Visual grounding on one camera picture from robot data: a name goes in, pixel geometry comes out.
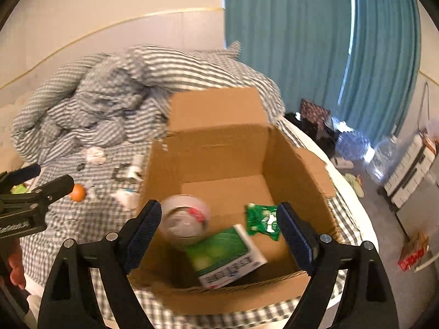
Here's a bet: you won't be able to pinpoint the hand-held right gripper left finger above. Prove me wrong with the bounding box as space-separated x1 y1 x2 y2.
38 199 162 329

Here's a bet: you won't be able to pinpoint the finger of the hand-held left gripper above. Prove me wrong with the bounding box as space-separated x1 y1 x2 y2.
0 163 42 187
0 174 75 213

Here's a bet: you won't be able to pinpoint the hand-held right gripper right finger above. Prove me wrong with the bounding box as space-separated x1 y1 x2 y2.
277 202 400 329

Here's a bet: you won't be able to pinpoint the small orange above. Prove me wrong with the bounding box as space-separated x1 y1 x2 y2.
69 184 86 202

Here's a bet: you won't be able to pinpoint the green snack packet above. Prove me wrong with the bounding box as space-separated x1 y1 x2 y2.
244 203 282 242

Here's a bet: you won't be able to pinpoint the brown cardboard box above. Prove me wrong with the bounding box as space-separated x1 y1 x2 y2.
128 87 344 316

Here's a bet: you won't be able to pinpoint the person's left hand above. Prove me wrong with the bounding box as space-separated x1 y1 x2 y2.
9 238 27 290

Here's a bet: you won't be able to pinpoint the white crumpled wrapper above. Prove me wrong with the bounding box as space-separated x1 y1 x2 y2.
110 187 142 210

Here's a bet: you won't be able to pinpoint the checked bed sheet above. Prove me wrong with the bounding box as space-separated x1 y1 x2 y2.
19 117 365 329

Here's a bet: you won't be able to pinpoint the crumpled white tissue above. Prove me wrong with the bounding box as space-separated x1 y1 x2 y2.
82 146 108 165

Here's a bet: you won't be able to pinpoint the green and white carton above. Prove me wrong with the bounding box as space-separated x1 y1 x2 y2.
185 224 269 290

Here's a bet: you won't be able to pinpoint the green slippers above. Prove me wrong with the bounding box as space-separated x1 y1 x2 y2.
344 173 365 198

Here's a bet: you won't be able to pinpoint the dark clothes pile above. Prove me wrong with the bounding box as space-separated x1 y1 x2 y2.
284 111 340 156

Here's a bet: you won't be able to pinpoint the grey striped duvet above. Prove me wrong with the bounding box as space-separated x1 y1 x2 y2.
11 40 286 165

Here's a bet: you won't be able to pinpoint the clear water jug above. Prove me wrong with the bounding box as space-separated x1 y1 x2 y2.
365 135 403 186

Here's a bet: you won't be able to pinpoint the red paper bag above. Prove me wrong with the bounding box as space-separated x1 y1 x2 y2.
398 231 430 272

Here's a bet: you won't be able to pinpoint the patterned dark bag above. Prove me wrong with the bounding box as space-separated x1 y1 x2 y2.
299 99 333 131

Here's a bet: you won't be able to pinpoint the white slatted cabinet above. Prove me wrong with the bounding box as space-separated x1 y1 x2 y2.
383 133 437 209

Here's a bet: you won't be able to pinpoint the teal curtain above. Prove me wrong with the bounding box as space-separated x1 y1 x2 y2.
222 0 422 141

